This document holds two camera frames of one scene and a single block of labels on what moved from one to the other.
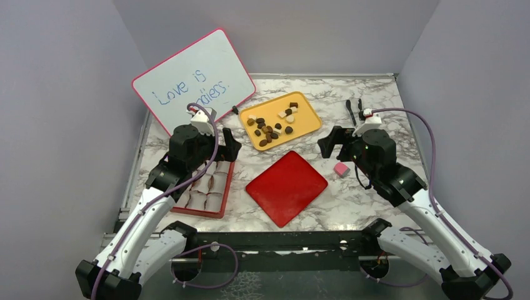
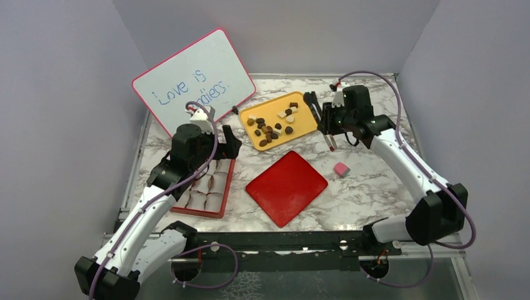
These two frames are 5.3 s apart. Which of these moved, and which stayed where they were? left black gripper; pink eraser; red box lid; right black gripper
Moved: right black gripper
Stayed: left black gripper; pink eraser; red box lid
